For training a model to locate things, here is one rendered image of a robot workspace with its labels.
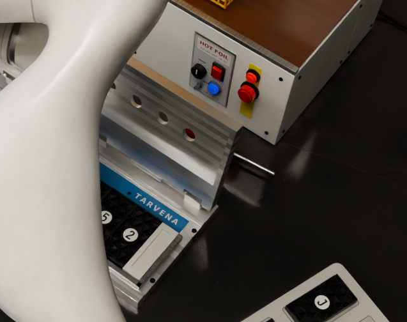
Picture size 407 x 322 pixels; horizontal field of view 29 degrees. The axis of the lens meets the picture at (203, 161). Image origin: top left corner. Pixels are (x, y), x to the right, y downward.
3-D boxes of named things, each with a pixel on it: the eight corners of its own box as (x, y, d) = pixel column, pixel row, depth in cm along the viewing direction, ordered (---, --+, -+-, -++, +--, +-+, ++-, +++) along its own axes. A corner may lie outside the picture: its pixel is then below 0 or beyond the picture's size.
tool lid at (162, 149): (-4, -17, 121) (4, -23, 122) (-6, 76, 135) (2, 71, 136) (236, 131, 110) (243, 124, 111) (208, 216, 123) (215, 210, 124)
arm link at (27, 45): (5, 89, 107) (71, 109, 107) (8, 9, 97) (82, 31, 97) (27, 52, 113) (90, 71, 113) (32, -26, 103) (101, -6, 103)
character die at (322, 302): (284, 308, 118) (285, 305, 117) (335, 276, 121) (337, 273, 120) (304, 335, 116) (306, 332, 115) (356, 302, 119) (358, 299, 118)
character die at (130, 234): (96, 252, 119) (96, 248, 118) (137, 207, 124) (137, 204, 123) (122, 271, 118) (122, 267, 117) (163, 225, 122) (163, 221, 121)
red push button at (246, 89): (234, 98, 128) (236, 84, 126) (240, 91, 129) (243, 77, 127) (251, 108, 128) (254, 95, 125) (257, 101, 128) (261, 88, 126)
